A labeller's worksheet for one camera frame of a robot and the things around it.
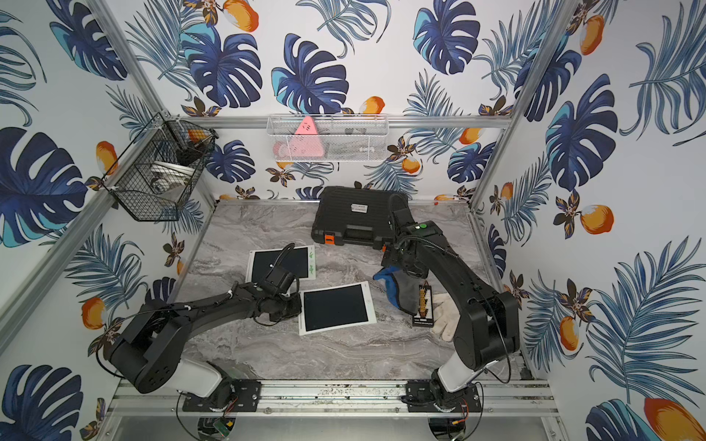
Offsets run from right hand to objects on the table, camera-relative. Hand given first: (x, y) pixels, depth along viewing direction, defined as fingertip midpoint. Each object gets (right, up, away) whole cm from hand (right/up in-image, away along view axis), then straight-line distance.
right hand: (402, 265), depth 85 cm
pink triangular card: (-31, +40, +5) cm, 51 cm away
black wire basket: (-69, +28, -7) cm, 75 cm away
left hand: (-32, -15, +4) cm, 36 cm away
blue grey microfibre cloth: (0, -6, -2) cm, 7 cm away
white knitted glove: (+15, -17, +4) cm, 23 cm away
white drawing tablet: (-34, 0, +12) cm, 36 cm away
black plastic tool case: (-15, +17, +22) cm, 32 cm away
